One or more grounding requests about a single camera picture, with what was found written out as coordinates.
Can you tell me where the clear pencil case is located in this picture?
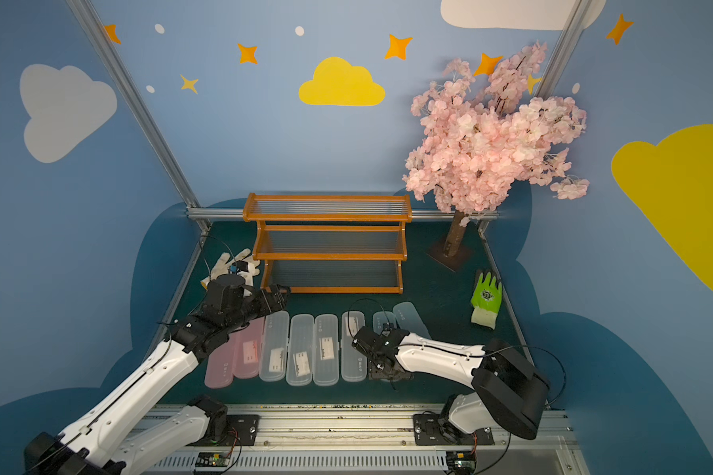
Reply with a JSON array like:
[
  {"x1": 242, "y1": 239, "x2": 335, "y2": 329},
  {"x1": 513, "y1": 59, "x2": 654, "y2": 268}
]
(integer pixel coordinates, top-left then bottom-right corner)
[
  {"x1": 286, "y1": 314, "x2": 314, "y2": 387},
  {"x1": 341, "y1": 310, "x2": 368, "y2": 383},
  {"x1": 313, "y1": 314, "x2": 340, "y2": 387},
  {"x1": 259, "y1": 311, "x2": 290, "y2": 382}
]

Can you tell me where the teal pencil case with label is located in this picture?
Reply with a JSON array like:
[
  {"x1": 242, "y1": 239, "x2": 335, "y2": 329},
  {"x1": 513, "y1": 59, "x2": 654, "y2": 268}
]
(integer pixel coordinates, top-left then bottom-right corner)
[{"x1": 372, "y1": 311, "x2": 398, "y2": 334}]

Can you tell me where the teal pencil case plain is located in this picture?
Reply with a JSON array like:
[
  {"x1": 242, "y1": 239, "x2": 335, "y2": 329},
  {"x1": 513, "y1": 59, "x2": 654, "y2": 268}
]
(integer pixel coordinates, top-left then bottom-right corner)
[{"x1": 392, "y1": 302, "x2": 432, "y2": 340}]

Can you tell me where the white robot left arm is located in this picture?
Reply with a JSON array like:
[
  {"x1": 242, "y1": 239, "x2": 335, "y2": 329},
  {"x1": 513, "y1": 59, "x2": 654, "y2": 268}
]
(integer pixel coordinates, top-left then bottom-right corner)
[{"x1": 24, "y1": 274, "x2": 291, "y2": 474}]

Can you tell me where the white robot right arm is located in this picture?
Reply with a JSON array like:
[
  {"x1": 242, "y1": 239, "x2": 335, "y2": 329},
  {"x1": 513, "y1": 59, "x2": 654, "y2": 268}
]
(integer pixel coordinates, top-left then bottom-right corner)
[{"x1": 352, "y1": 327, "x2": 551, "y2": 441}]

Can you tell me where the pink pencil case inner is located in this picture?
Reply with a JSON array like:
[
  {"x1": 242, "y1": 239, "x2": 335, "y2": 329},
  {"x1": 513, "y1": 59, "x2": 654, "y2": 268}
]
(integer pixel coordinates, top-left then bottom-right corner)
[{"x1": 233, "y1": 318, "x2": 265, "y2": 379}]

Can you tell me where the pink pencil case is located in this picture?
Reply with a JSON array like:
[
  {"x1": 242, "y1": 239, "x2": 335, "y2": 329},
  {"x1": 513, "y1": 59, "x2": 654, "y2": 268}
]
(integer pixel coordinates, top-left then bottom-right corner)
[
  {"x1": 233, "y1": 318, "x2": 265, "y2": 379},
  {"x1": 204, "y1": 338, "x2": 237, "y2": 389}
]

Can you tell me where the pink pencil case outer left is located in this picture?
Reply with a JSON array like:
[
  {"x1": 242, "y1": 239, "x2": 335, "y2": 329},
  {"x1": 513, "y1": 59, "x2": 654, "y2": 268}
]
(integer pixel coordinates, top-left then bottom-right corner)
[{"x1": 204, "y1": 338, "x2": 237, "y2": 389}]

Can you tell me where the orange wooden three-tier shelf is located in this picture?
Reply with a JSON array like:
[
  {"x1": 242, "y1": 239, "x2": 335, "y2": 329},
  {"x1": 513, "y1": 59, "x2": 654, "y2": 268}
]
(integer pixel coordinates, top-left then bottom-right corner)
[{"x1": 244, "y1": 193, "x2": 412, "y2": 294}]

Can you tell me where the white cotton work glove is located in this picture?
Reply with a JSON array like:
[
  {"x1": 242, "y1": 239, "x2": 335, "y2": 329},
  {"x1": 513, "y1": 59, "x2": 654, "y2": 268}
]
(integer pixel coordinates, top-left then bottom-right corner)
[{"x1": 201, "y1": 249, "x2": 261, "y2": 289}]

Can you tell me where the aluminium rear crossbar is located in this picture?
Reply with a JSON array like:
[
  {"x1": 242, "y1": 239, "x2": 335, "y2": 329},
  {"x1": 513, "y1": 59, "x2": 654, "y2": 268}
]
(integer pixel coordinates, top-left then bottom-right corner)
[{"x1": 186, "y1": 206, "x2": 500, "y2": 224}]

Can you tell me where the green and black work glove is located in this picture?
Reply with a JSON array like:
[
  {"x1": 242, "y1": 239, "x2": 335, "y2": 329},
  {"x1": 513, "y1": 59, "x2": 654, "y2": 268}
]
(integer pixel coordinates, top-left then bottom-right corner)
[{"x1": 471, "y1": 271, "x2": 503, "y2": 330}]

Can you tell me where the right green circuit board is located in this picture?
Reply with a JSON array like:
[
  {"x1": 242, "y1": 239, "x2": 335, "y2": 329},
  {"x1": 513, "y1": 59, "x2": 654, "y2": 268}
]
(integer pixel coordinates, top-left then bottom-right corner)
[{"x1": 445, "y1": 451, "x2": 477, "y2": 475}]

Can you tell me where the green circuit board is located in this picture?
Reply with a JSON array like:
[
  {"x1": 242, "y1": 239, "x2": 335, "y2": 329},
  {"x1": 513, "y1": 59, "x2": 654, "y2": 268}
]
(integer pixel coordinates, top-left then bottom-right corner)
[
  {"x1": 445, "y1": 451, "x2": 477, "y2": 475},
  {"x1": 194, "y1": 452, "x2": 230, "y2": 470}
]

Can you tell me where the left green circuit board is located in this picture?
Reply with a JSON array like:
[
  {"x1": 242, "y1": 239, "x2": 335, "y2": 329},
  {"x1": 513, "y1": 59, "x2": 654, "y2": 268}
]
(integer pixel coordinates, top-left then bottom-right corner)
[{"x1": 194, "y1": 452, "x2": 230, "y2": 470}]

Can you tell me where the pink artificial blossom tree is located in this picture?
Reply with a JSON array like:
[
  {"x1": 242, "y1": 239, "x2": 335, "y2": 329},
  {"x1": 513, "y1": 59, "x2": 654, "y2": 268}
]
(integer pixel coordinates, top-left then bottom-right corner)
[{"x1": 403, "y1": 43, "x2": 589, "y2": 270}]

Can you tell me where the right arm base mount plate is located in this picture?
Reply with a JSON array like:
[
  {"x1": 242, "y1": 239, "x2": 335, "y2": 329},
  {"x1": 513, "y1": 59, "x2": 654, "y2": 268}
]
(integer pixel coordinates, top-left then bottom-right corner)
[{"x1": 412, "y1": 411, "x2": 494, "y2": 447}]

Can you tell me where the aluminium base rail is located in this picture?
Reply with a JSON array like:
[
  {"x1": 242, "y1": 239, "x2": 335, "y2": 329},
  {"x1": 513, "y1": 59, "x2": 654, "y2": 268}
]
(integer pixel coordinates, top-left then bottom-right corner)
[{"x1": 147, "y1": 404, "x2": 589, "y2": 474}]

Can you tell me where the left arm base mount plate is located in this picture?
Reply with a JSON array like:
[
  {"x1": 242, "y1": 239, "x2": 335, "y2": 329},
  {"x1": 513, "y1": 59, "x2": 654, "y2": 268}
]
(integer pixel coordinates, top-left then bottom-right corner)
[{"x1": 216, "y1": 414, "x2": 261, "y2": 447}]

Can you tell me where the aluminium frame post left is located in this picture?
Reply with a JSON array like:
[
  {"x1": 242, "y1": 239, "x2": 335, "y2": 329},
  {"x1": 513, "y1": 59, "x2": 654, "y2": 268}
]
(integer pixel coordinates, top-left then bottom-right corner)
[{"x1": 65, "y1": 0, "x2": 201, "y2": 211}]

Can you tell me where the aluminium frame post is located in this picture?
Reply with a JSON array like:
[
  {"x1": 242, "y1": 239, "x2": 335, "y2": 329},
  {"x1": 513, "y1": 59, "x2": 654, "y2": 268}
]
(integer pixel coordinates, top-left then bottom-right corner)
[
  {"x1": 535, "y1": 0, "x2": 592, "y2": 98},
  {"x1": 65, "y1": 0, "x2": 201, "y2": 211}
]

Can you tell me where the aluminium frame post right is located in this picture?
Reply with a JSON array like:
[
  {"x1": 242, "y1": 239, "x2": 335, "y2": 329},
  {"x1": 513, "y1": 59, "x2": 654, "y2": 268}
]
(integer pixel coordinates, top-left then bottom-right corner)
[{"x1": 535, "y1": 0, "x2": 592, "y2": 98}]

